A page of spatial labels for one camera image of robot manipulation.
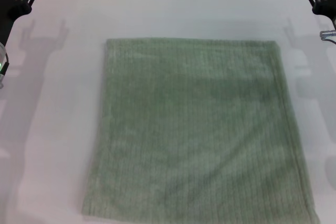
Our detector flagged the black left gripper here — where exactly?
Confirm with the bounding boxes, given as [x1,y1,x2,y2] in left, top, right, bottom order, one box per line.
[0,0,40,48]

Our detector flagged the green terry towel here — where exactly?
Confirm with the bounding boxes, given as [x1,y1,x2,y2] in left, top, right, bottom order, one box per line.
[80,37,320,224]

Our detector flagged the clear plastic plug connector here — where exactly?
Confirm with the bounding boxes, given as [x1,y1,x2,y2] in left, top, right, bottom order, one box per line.
[319,30,336,39]

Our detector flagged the left arm black cable plug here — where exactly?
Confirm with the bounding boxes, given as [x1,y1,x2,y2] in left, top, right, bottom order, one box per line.
[1,52,11,78]

